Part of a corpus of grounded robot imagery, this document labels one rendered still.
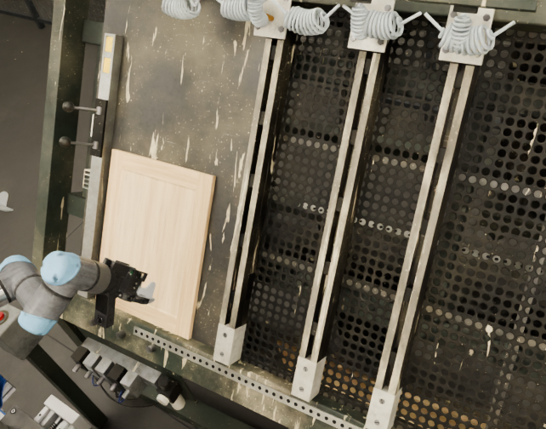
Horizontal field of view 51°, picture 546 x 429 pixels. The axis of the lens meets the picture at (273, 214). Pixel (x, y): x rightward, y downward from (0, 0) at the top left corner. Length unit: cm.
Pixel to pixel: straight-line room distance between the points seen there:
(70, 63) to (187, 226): 77
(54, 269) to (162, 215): 72
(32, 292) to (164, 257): 70
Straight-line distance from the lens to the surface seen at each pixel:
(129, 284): 146
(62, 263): 130
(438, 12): 148
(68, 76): 227
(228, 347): 184
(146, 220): 201
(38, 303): 136
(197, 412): 268
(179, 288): 197
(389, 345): 160
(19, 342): 237
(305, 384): 174
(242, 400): 190
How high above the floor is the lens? 252
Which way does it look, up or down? 46 degrees down
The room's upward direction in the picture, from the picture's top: 15 degrees counter-clockwise
